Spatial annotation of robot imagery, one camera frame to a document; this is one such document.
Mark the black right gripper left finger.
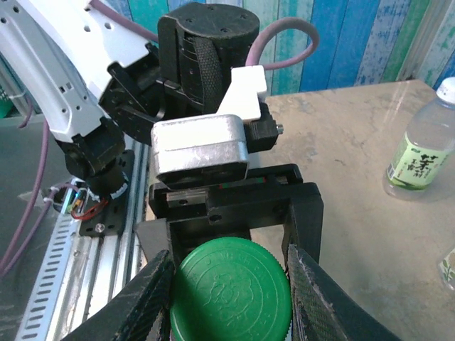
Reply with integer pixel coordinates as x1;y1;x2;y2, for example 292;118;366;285
62;249;175;341

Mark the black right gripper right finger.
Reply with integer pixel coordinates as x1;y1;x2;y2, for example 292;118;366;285
287;244;402;341

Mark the green bottle cap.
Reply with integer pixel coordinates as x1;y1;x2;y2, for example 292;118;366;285
169;237;293;341

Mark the clear bottle with green label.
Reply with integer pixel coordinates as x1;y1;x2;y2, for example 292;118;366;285
436;248;455;294
382;95;455;202

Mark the green plastic crate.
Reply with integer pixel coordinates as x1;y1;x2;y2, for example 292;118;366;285
0;85;11;118

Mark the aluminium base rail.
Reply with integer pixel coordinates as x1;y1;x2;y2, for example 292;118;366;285
69;140;156;341

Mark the small electronics board with wires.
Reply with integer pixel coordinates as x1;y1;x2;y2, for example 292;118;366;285
42;179;109;223

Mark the white slotted cable duct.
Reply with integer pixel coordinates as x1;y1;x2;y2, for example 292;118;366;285
14;212;86;341

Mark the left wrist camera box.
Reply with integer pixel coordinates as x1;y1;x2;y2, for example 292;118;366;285
151;65;284;191

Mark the metal corner post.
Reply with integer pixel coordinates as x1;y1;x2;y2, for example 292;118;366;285
396;0;455;85

